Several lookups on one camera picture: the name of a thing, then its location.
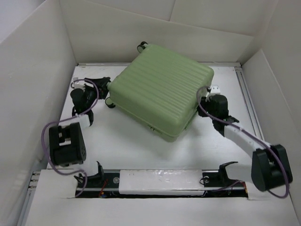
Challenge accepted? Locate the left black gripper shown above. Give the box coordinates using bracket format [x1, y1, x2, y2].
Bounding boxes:
[83, 78, 111, 109]

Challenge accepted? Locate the green hard-shell suitcase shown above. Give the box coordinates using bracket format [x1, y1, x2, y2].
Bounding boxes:
[108, 42, 214, 142]

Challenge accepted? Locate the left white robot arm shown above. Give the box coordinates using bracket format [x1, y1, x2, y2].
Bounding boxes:
[41, 77, 111, 178]

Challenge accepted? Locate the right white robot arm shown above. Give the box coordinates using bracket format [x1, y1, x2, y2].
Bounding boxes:
[197, 94, 293, 199]

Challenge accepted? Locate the white foam block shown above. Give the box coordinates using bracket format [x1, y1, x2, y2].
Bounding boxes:
[119, 169, 205, 196]

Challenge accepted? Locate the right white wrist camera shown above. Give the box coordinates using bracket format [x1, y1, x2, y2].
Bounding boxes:
[207, 85, 221, 95]

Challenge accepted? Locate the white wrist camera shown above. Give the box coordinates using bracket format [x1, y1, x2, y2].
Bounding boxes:
[207, 85, 221, 95]
[70, 77, 85, 91]

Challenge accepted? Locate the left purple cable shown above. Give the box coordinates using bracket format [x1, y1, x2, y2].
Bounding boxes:
[41, 79, 100, 197]

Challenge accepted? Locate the purple cable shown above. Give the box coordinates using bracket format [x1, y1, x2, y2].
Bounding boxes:
[196, 86, 291, 199]
[41, 79, 100, 197]

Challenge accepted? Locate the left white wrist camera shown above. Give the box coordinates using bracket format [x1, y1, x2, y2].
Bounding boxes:
[70, 77, 85, 91]

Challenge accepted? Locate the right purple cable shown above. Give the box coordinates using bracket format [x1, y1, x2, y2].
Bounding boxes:
[196, 86, 291, 199]

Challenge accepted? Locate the metal base rail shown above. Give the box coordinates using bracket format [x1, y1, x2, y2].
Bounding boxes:
[28, 169, 250, 199]

